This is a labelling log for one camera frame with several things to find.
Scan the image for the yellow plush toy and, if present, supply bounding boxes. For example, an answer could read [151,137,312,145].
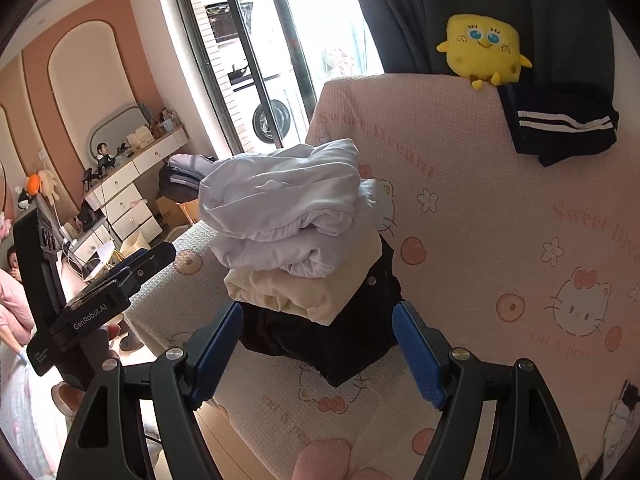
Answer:
[436,14,533,92]

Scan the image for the person's left hand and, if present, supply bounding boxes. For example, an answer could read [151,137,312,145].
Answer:
[101,324,123,371]

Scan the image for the cream plush toy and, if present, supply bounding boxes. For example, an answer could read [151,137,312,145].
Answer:
[39,169,61,206]

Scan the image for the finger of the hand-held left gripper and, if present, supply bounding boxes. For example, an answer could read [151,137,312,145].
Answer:
[112,248,154,274]
[65,242,177,307]

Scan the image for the white vanity dresser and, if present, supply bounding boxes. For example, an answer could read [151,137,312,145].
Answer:
[82,127,190,241]

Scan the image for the black garment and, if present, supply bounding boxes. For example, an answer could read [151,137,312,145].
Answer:
[239,232,403,388]

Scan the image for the navy white-striped pants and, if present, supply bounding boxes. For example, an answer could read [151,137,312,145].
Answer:
[497,82,621,168]

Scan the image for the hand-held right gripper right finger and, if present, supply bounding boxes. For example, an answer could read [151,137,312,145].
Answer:
[391,301,581,480]

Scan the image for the dark window curtain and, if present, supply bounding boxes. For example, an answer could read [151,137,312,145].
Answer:
[340,0,431,75]

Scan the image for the white shirt with navy trim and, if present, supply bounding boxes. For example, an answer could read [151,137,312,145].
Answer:
[197,139,381,281]

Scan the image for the glass balcony door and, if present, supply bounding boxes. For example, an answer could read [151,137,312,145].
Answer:
[170,0,381,156]

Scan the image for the oval vanity mirror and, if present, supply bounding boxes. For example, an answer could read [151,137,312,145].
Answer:
[89,105,151,163]

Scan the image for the pink cat-print blanket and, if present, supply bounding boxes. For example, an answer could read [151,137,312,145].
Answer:
[122,74,640,480]

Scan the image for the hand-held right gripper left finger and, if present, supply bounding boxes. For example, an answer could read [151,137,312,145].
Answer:
[55,301,244,480]

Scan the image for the cardboard box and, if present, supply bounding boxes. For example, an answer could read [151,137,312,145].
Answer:
[156,195,193,228]

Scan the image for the dark grey garment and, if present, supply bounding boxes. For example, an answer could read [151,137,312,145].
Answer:
[415,0,617,111]

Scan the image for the grey clothes pile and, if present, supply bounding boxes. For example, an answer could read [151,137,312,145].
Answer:
[159,154,218,201]

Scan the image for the cream folded garment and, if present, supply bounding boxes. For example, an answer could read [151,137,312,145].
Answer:
[223,232,383,326]

